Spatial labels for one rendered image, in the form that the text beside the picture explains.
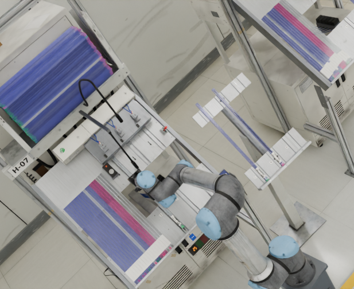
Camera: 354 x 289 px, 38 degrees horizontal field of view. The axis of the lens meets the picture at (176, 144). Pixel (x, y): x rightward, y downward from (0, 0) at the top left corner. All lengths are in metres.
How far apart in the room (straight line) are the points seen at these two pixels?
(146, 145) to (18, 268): 2.07
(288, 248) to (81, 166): 1.08
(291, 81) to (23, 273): 2.51
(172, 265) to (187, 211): 0.58
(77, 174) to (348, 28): 1.66
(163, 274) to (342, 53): 1.58
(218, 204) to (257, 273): 0.37
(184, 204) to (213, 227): 0.68
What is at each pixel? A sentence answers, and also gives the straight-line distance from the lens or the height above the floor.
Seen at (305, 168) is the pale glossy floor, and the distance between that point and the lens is 3.45.
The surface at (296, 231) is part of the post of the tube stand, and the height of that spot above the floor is 0.01.
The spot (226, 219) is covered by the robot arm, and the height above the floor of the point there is 1.14.
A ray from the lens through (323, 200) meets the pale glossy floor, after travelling 3.26.
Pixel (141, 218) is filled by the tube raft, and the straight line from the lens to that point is 2.50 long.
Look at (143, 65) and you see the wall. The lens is 4.37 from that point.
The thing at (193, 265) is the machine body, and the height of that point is 0.17.
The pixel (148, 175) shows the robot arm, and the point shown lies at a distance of 2.17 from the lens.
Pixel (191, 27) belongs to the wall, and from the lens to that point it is 4.57.
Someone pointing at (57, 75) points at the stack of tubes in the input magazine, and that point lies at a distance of 2.38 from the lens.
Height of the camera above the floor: 2.53
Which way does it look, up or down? 38 degrees down
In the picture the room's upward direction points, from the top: 35 degrees counter-clockwise
